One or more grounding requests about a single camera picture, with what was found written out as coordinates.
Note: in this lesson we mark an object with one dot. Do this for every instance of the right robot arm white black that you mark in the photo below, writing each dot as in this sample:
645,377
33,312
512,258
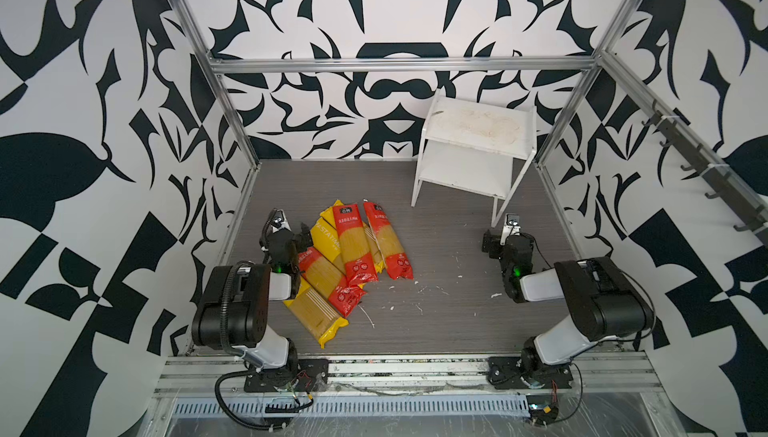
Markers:
603,306

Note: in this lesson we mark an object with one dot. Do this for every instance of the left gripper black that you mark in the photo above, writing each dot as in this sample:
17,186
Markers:
297,240

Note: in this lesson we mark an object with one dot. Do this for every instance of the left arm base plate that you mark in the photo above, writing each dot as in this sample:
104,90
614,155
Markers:
288,374

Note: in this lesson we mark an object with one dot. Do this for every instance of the white cable duct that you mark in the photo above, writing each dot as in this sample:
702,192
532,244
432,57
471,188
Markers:
515,406

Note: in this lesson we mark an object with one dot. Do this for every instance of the yellow spaghetti bag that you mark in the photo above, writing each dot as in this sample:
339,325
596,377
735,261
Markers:
378,259
315,314
325,237

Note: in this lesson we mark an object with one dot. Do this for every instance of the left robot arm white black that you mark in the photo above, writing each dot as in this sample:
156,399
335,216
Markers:
232,315

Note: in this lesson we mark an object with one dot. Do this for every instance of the wall hook rack grey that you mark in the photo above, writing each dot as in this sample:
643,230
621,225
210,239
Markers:
701,161

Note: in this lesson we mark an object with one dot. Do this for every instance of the red spaghetti bag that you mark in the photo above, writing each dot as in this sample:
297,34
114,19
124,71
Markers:
356,255
397,263
329,281

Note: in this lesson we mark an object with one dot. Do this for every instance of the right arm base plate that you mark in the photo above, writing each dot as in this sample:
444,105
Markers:
525,372

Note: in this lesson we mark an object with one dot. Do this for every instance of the white two-tier shelf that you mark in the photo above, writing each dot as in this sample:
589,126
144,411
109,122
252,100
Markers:
476,148

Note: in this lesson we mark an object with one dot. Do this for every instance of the aluminium front rail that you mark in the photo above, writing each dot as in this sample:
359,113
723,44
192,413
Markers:
591,372

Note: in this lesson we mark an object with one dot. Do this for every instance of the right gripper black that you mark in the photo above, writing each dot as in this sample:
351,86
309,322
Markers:
495,242

